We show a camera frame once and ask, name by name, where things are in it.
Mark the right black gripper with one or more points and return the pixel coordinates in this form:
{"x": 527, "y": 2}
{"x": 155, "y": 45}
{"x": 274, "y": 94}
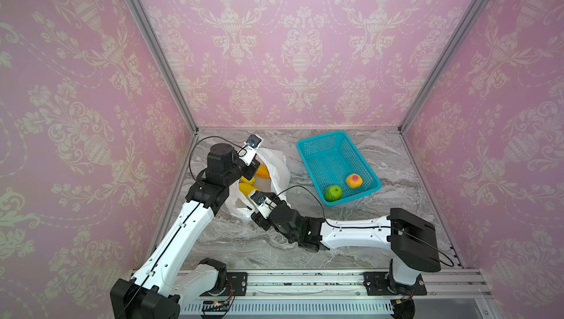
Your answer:
{"x": 260, "y": 217}

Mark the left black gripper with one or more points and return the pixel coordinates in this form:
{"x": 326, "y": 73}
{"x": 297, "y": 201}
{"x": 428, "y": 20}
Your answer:
{"x": 250, "y": 170}

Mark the white plastic bag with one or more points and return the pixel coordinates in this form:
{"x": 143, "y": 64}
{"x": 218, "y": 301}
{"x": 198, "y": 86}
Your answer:
{"x": 240, "y": 206}

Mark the green round fruit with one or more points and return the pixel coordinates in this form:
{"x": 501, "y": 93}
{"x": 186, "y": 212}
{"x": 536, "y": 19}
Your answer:
{"x": 333, "y": 193}

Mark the orange red peach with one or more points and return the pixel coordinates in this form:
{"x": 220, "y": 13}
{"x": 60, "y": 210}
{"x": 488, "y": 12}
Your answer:
{"x": 354, "y": 181}

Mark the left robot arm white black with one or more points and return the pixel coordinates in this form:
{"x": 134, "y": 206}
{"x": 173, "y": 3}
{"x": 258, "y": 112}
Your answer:
{"x": 155, "y": 291}

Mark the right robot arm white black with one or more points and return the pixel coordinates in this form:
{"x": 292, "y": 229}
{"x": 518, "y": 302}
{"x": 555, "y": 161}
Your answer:
{"x": 411, "y": 239}

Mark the yellow mango fruit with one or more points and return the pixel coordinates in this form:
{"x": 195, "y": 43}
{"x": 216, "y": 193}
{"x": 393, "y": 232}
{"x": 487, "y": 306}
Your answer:
{"x": 263, "y": 172}

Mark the yellow banana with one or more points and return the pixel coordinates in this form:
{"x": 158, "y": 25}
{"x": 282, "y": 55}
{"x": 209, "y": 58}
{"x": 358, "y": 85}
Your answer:
{"x": 247, "y": 186}

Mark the teal plastic basket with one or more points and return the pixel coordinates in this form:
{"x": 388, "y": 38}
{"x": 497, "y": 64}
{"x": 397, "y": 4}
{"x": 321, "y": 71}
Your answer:
{"x": 330, "y": 158}

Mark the small black electronics board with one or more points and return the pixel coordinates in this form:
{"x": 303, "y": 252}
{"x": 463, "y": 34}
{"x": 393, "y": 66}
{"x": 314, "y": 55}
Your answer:
{"x": 215, "y": 309}

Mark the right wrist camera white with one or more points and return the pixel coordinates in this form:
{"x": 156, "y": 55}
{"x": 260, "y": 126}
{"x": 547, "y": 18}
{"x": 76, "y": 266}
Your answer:
{"x": 263, "y": 201}

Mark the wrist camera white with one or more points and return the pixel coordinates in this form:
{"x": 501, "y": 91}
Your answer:
{"x": 263, "y": 201}
{"x": 248, "y": 152}

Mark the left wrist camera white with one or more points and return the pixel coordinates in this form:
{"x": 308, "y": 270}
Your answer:
{"x": 248, "y": 152}

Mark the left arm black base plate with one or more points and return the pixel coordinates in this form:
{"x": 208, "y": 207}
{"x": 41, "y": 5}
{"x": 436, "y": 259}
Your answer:
{"x": 236, "y": 282}

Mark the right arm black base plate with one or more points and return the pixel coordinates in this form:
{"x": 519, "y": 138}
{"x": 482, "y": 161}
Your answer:
{"x": 381, "y": 284}

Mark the aluminium front rail frame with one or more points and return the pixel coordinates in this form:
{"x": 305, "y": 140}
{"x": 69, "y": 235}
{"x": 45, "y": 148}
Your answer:
{"x": 340, "y": 293}

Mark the left aluminium corner post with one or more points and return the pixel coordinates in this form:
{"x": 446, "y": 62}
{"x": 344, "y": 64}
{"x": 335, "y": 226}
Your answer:
{"x": 143, "y": 22}

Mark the aluminium corner post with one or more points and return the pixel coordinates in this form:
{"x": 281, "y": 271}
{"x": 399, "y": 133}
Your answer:
{"x": 143, "y": 22}
{"x": 467, "y": 21}

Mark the right aluminium corner post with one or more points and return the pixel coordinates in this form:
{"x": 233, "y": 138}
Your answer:
{"x": 467, "y": 21}

